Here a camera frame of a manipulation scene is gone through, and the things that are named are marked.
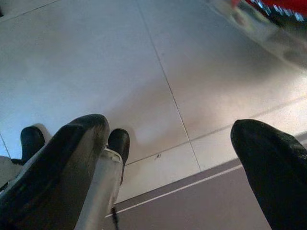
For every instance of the black robot right foot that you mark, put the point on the black robot right foot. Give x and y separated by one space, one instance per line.
120 146

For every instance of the black robot foot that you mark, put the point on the black robot foot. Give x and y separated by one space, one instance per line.
31 141
120 146

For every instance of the red printed panel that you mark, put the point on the red printed panel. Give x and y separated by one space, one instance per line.
283 4

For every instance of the black robot left foot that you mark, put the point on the black robot left foot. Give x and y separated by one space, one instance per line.
31 141

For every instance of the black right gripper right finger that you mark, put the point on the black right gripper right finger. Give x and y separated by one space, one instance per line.
275 179

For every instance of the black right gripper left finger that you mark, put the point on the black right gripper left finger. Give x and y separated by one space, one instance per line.
52 179

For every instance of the silver robot right leg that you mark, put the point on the silver robot right leg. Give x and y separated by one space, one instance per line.
103 191

